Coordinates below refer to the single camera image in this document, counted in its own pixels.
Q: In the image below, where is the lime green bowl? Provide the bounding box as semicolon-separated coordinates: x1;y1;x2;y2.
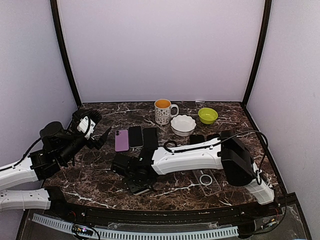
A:
198;107;219;125

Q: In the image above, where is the black left frame post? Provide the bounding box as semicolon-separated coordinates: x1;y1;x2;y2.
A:
50;0;82;108

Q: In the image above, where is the white spotted mug orange inside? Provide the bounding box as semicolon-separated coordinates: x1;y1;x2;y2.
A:
154;99;179;125

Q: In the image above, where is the black right frame post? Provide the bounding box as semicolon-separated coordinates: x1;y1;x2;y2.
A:
241;0;272;109

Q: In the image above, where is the white slotted cable duct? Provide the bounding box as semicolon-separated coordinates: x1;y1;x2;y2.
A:
32;213;239;240

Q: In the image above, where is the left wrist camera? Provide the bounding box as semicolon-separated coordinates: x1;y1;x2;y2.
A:
76;116;96;140

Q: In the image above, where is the white scalloped ceramic dish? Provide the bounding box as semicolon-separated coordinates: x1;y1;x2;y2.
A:
170;114;197;137

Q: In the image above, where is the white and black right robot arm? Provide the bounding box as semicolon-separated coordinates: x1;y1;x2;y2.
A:
111;130;275;217

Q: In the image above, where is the clear magsafe phone case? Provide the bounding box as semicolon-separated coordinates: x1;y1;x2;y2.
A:
192;169;222;197

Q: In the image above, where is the black phone grey case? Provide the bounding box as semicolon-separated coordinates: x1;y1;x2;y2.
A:
142;127;159;150

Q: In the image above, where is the black phone white case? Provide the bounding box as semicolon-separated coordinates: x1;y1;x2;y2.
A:
133;188;150;196

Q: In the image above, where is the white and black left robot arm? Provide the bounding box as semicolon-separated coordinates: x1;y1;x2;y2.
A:
0;109;111;218

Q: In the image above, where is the black phone dark case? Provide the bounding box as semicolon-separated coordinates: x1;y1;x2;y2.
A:
115;129;130;152

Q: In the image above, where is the black frame post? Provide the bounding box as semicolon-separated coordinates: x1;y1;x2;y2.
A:
50;0;82;108
241;0;272;109

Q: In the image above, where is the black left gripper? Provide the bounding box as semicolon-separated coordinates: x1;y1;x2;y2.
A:
58;108;109;165

